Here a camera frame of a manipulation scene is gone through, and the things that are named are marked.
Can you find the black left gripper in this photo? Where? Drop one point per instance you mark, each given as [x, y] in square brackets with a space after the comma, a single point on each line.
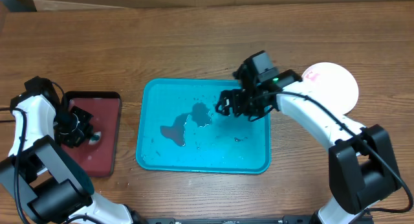
[80, 135]

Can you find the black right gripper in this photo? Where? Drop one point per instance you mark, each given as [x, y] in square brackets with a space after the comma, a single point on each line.
[238, 95]

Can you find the green and yellow sponge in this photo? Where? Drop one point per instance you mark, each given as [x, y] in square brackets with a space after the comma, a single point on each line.
[95, 138]

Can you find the white plate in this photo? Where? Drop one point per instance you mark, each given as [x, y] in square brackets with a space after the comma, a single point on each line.
[336, 87]

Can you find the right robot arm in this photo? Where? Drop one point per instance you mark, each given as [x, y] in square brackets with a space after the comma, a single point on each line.
[362, 165]

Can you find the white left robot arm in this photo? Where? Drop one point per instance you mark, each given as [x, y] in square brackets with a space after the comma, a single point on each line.
[46, 184]

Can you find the dark red water tray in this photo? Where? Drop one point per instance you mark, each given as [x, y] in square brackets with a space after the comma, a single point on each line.
[105, 106]

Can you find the teal plastic serving tray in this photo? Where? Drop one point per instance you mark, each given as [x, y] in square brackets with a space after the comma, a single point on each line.
[179, 130]

